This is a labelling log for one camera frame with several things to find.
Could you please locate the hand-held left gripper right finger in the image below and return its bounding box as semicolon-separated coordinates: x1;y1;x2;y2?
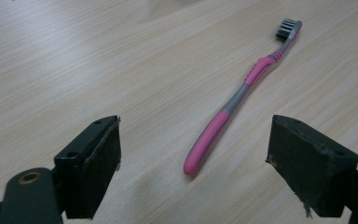
265;114;358;218

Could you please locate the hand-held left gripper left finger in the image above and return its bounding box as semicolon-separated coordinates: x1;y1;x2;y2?
53;115;122;220

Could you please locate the pink and grey toothbrush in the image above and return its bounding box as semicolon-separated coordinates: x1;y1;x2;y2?
183;18;303;176

